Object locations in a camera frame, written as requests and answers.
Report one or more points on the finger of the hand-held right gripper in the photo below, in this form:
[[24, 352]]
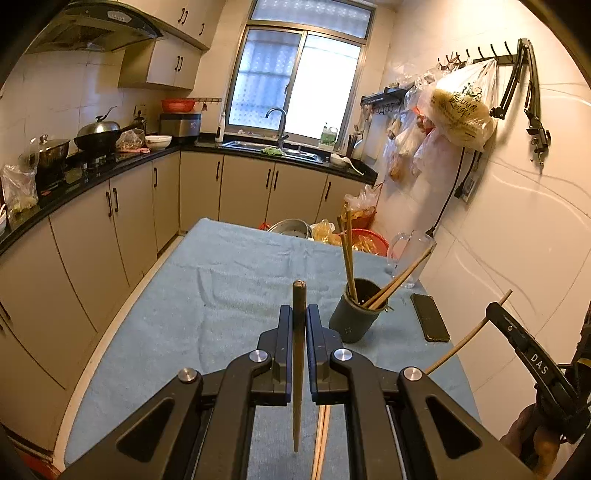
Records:
[[535, 362]]

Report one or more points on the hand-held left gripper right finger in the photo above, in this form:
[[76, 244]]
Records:
[[313, 350]]

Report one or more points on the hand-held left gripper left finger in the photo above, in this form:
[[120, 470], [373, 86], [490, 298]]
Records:
[[287, 350]]

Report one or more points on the brown bamboo chopstick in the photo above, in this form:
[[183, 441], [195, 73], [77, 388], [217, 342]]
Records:
[[401, 277], [461, 344], [344, 249], [406, 280], [347, 267], [349, 258], [298, 300]]

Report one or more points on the dark grey utensil cup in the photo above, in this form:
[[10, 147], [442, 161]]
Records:
[[358, 321]]

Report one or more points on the row of wooden chopsticks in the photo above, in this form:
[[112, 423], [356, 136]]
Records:
[[319, 443]]

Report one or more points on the person's right hand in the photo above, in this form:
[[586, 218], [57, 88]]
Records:
[[531, 438]]

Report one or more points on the blue table cloth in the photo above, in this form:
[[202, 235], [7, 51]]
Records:
[[207, 295]]

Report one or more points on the black smartphone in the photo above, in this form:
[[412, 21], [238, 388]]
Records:
[[429, 318]]

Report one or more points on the yellow plastic bag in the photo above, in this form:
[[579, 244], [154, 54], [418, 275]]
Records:
[[325, 233]]

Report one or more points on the red floor basin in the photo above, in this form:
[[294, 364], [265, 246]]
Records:
[[369, 242]]

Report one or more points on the steel pot with lid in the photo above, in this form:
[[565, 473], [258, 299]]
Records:
[[291, 228]]

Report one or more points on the clear glass pitcher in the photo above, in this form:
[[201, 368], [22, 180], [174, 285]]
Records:
[[413, 251]]

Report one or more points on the white ladle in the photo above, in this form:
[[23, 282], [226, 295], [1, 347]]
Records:
[[341, 160]]

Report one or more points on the beige lower kitchen cabinets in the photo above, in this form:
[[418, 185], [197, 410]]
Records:
[[138, 217]]

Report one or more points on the beige kitchen cabinets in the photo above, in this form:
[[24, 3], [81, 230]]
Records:
[[138, 217], [171, 62]]

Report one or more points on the green cloth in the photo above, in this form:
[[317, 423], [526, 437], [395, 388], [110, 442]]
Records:
[[271, 151]]

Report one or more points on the steel kitchen sink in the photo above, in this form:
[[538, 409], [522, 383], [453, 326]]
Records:
[[258, 148]]

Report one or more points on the counter utensil holder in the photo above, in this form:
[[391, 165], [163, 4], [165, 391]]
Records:
[[353, 145]]

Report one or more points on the green label detergent bottle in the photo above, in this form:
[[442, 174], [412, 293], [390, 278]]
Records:
[[328, 137]]

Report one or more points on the steel sink faucet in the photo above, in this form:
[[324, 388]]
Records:
[[280, 124]]

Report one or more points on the hanging clear plastic bags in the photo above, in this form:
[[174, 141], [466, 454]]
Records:
[[411, 143]]

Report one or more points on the white spray bottle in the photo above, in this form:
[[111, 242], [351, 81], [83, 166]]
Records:
[[220, 129]]

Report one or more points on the plastic bag of food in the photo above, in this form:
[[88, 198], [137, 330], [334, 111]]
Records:
[[131, 141]]

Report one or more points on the hanging bag of bread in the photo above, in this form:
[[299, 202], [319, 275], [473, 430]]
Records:
[[461, 110]]

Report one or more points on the black kitchen countertop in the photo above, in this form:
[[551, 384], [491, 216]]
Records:
[[92, 173]]

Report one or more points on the red plastic basin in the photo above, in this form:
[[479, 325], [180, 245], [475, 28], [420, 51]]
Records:
[[178, 105]]

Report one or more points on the dark kettle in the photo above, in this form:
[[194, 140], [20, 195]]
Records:
[[140, 122]]

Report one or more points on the kitchen window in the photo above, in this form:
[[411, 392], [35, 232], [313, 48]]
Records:
[[300, 78]]

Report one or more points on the gas stove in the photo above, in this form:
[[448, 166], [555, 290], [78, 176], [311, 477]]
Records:
[[78, 166]]

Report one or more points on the black wok with lid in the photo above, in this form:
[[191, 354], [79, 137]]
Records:
[[104, 136]]

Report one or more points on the steel cooking pot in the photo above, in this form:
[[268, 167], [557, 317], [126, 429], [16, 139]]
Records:
[[48, 154]]

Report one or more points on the beige upper kitchen cabinets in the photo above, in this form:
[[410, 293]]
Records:
[[171, 62]]

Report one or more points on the clear plastic bag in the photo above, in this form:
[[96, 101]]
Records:
[[18, 191]]

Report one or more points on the small white bowl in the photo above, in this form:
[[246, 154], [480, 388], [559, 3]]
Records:
[[2, 221]]

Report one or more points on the black range hood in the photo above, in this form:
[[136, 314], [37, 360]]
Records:
[[92, 27]]

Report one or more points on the wall power socket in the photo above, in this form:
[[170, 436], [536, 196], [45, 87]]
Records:
[[468, 188]]

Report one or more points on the black wall shelf rack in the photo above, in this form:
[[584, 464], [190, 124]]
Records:
[[383, 97]]

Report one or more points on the wall hook rail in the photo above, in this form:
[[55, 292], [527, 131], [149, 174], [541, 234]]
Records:
[[203, 99]]

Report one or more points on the wall hook rack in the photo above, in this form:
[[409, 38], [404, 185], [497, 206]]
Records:
[[480, 55]]

